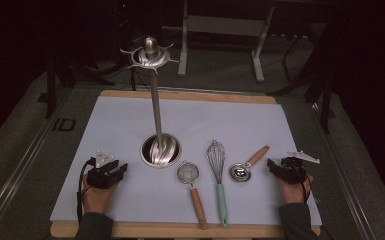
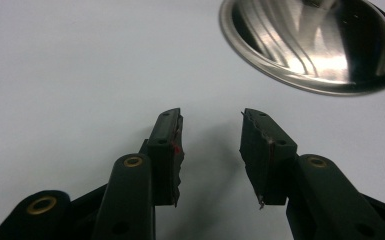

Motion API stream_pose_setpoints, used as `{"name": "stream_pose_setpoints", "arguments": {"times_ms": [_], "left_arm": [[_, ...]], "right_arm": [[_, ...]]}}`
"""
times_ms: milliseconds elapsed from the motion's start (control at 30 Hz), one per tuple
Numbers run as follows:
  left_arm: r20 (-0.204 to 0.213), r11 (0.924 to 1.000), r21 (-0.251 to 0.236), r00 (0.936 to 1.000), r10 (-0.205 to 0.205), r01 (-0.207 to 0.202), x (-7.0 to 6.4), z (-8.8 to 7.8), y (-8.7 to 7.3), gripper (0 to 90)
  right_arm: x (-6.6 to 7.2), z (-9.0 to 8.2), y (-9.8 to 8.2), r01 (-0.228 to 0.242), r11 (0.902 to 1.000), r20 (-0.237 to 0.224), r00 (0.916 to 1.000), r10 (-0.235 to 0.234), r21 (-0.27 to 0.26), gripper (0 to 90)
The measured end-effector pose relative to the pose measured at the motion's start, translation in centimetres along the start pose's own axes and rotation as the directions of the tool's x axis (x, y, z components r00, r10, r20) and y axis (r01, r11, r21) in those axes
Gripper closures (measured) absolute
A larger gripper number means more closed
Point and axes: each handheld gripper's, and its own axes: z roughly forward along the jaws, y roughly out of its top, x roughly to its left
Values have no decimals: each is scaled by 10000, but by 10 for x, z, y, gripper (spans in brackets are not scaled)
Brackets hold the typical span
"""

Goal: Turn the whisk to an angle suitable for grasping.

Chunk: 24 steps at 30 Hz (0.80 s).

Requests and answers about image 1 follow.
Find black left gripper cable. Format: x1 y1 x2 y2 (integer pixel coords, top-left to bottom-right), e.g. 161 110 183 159
76 158 96 225

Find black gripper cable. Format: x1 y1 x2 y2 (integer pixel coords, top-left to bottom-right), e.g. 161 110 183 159
298 173 314 204
76 158 96 225

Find white table mat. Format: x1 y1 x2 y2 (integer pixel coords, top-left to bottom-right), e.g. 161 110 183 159
49 95 323 227

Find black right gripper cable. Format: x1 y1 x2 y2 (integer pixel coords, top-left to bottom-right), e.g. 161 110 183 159
298 173 314 204

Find black metal stand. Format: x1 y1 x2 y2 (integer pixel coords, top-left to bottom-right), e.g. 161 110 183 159
268 33 335 135
44 56 116 119

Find person's left hand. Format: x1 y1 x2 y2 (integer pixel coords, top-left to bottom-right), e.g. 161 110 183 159
81 173 118 214

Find metal scoop with wooden handle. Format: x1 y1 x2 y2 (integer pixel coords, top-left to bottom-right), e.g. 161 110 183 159
228 144 271 184

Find person's right hand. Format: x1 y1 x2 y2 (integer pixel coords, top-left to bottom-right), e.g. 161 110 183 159
275 174 314 205

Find metal floor rail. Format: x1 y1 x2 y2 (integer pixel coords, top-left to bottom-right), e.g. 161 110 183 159
308 99 378 240
0 89 78 240

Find whisk with green handle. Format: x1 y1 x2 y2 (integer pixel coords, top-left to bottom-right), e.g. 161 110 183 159
206 139 230 228

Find metal utensil stand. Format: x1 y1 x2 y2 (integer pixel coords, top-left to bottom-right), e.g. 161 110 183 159
119 35 183 169

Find small strainer with wooden handle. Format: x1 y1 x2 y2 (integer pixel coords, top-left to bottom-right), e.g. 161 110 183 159
176 160 209 231

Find white metal frame stand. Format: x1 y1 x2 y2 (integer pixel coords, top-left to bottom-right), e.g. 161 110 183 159
178 0 276 83

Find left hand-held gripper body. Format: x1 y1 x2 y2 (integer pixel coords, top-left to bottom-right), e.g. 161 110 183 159
86 150 118 190

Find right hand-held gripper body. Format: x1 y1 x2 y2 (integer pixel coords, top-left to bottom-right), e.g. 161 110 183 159
278 150 321 184

